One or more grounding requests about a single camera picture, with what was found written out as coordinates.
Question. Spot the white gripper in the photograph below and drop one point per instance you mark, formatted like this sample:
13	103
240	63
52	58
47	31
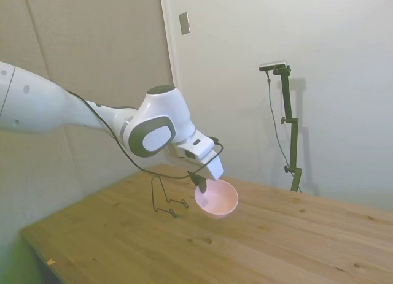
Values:
214	169

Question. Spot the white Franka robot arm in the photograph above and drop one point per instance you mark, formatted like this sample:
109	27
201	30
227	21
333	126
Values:
46	106

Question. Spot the small tan tape scrap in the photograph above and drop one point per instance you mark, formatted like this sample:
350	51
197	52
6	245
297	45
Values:
51	261

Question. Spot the grey wall plate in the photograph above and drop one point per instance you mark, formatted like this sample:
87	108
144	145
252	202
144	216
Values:
184	23

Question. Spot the grey exterior camera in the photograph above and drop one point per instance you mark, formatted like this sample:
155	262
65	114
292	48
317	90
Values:
273	65

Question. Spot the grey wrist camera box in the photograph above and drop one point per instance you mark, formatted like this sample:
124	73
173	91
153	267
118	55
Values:
191	154

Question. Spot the black jointed camera stand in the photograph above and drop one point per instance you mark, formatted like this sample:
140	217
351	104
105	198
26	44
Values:
288	97

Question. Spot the pink plastic bowl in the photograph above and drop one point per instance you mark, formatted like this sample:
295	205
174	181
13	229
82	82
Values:
219	201

